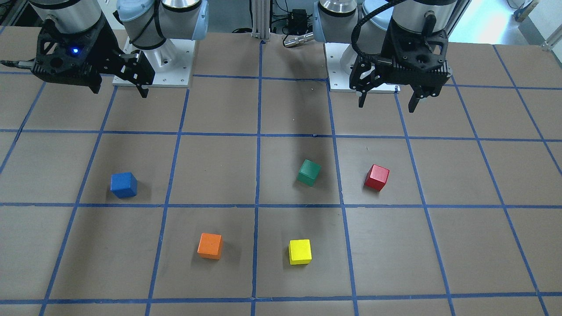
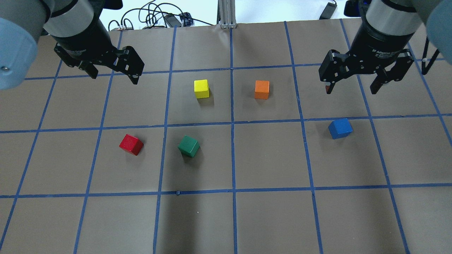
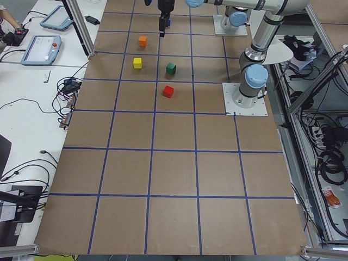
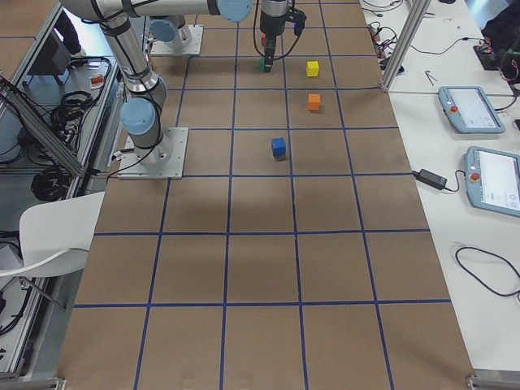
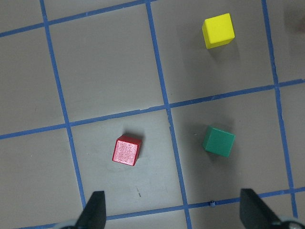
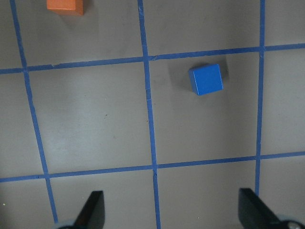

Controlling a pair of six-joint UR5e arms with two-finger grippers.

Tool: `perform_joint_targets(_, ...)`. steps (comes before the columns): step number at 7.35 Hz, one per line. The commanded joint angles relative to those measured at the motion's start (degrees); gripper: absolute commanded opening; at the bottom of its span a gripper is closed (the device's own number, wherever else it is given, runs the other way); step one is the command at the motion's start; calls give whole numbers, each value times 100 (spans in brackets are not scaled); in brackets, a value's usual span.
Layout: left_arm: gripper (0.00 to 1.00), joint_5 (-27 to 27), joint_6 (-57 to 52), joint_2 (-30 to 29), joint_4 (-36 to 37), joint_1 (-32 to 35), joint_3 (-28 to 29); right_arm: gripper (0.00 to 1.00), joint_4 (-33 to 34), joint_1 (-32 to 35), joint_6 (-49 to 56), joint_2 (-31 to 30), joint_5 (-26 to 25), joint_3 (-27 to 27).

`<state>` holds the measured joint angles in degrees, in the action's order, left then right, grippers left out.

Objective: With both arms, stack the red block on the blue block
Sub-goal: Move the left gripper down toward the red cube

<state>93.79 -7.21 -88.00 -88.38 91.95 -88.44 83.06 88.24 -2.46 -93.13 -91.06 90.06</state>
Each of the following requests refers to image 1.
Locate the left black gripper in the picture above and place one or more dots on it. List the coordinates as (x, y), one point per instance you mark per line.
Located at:
(376, 54)

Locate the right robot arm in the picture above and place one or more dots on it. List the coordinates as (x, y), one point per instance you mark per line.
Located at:
(148, 23)

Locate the green block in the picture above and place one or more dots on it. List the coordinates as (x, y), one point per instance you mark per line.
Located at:
(308, 172)

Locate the yellow block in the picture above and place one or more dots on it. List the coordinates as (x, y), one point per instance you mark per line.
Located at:
(300, 252)

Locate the orange block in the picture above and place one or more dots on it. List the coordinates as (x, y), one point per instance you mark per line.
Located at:
(210, 246)

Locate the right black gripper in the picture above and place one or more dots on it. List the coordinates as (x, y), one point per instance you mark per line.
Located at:
(109, 49)

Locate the aluminium frame post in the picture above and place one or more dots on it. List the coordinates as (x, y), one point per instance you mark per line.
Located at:
(261, 19)

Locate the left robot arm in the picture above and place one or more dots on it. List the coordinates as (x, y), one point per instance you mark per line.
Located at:
(365, 26)

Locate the blue block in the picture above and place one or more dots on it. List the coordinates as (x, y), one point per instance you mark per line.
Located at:
(124, 185)

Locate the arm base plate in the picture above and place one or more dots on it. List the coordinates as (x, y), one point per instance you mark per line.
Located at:
(340, 57)
(172, 63)

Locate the red block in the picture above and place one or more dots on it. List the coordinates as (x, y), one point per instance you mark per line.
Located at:
(377, 177)

